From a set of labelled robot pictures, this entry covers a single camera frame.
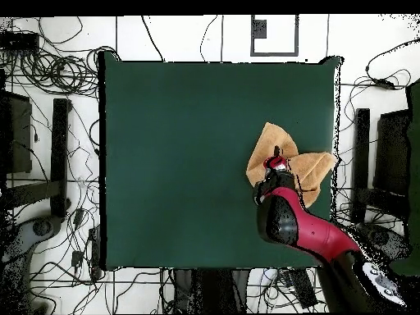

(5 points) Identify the tan terry towel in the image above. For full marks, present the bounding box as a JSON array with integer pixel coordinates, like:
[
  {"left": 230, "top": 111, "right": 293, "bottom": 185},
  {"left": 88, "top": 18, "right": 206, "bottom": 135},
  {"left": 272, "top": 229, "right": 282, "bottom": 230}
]
[{"left": 245, "top": 121, "right": 338, "bottom": 208}]

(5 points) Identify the flat black box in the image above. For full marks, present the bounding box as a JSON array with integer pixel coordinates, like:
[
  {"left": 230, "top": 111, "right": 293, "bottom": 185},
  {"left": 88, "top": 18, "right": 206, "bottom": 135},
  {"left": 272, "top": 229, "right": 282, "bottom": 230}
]
[{"left": 0, "top": 31, "right": 40, "bottom": 52}]

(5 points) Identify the dark green table cloth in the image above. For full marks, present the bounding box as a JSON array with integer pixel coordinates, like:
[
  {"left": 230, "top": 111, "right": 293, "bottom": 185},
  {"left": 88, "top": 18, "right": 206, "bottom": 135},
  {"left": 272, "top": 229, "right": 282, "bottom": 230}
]
[{"left": 98, "top": 50, "right": 344, "bottom": 272}]

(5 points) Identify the black equipment box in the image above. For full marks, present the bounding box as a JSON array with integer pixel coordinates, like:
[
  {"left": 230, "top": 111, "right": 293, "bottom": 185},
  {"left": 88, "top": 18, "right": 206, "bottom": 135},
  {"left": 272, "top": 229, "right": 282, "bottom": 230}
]
[
  {"left": 372, "top": 109, "right": 413, "bottom": 198},
  {"left": 0, "top": 89, "right": 33, "bottom": 175}
]

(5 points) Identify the black power strip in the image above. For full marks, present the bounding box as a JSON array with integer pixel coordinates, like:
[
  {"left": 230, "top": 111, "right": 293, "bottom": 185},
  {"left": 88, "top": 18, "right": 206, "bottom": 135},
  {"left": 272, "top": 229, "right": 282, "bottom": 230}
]
[
  {"left": 88, "top": 226, "right": 101, "bottom": 280},
  {"left": 290, "top": 267, "right": 318, "bottom": 309}
]

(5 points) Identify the grey office chair base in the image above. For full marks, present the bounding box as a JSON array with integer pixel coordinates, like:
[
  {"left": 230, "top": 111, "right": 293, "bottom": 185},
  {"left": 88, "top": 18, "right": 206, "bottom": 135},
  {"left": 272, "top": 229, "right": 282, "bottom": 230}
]
[
  {"left": 0, "top": 214, "right": 65, "bottom": 315},
  {"left": 357, "top": 221, "right": 413, "bottom": 263}
]

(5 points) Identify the green hanging cloth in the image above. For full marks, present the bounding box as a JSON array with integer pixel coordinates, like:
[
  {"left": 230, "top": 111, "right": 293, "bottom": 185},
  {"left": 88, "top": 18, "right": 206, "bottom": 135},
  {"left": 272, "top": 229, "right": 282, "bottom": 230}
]
[{"left": 388, "top": 80, "right": 420, "bottom": 276}]

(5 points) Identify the black stand frame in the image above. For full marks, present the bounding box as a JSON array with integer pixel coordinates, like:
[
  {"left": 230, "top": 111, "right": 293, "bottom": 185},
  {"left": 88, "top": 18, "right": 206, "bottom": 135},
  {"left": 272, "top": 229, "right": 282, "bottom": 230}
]
[
  {"left": 349, "top": 107, "right": 409, "bottom": 226},
  {"left": 4, "top": 98, "right": 72, "bottom": 219}
]

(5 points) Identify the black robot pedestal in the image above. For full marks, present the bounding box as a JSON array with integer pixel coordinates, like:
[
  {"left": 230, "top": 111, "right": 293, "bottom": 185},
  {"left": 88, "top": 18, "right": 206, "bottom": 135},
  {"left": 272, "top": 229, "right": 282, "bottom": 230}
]
[{"left": 171, "top": 267, "right": 250, "bottom": 314}]

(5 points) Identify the coiled black cable bundle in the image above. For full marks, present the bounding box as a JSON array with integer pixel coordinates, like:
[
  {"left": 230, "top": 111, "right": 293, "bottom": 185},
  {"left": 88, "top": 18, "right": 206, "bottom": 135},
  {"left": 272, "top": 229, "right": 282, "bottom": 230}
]
[{"left": 19, "top": 45, "right": 119, "bottom": 98}]

